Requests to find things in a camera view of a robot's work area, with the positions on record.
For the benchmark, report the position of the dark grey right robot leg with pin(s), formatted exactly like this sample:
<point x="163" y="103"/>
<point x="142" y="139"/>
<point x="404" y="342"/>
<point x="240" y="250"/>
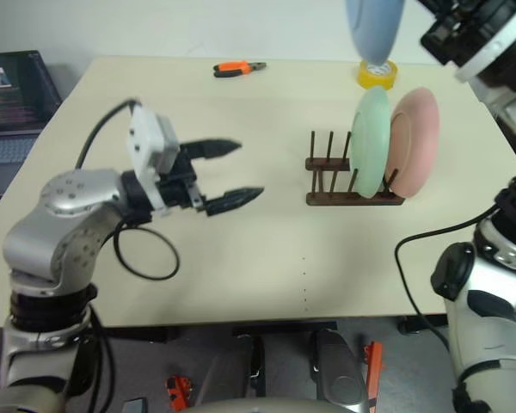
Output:
<point x="339" y="370"/>

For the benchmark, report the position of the yellow tape roll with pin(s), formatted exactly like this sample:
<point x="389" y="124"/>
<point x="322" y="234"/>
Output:
<point x="387" y="77"/>

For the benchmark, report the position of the pink red plate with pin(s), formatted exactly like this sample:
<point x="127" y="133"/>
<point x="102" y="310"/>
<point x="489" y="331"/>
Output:
<point x="417" y="137"/>

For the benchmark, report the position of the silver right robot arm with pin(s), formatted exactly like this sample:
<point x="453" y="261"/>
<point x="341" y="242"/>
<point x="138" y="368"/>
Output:
<point x="490" y="310"/>

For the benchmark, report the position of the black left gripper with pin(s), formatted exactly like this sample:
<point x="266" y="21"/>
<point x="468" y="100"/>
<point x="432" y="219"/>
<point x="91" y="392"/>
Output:
<point x="182" y="185"/>

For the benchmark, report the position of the small grey floor box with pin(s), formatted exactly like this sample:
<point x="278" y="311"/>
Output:
<point x="135" y="406"/>

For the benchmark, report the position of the green plate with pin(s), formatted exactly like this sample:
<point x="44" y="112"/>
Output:
<point x="370" y="142"/>

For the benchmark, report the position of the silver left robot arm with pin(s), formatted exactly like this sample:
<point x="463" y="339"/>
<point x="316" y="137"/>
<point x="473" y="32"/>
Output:
<point x="77" y="193"/>

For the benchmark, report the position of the light blue plate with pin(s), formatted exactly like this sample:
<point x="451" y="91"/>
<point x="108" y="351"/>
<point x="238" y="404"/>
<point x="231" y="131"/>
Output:
<point x="370" y="26"/>

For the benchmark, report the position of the black table frame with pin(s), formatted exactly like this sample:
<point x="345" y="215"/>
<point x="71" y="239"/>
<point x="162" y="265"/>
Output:
<point x="284" y="328"/>

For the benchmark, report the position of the dark grey left robot leg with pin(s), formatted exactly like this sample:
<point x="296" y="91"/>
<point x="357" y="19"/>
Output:
<point x="236" y="365"/>

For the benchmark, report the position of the silver robot torso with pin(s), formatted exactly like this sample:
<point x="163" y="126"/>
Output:
<point x="258" y="406"/>

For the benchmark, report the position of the open laptop computer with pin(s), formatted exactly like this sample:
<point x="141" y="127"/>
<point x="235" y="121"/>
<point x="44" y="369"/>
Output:
<point x="13" y="94"/>

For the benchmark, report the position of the dark grey robot leg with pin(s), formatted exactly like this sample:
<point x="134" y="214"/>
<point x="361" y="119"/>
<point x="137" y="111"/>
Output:
<point x="236" y="365"/>
<point x="339" y="370"/>

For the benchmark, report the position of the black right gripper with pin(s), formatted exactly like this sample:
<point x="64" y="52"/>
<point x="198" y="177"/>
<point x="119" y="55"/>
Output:
<point x="464" y="26"/>

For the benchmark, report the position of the brown wooden dish rack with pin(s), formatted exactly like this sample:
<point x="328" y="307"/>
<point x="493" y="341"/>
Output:
<point x="335" y="199"/>

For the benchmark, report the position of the orange black pliers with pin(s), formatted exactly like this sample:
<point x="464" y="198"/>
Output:
<point x="232" y="68"/>

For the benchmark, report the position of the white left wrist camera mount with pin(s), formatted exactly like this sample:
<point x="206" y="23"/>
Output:
<point x="144" y="137"/>

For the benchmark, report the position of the orange black floor tool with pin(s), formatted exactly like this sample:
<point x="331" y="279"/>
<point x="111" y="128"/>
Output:
<point x="178" y="391"/>
<point x="374" y="374"/>

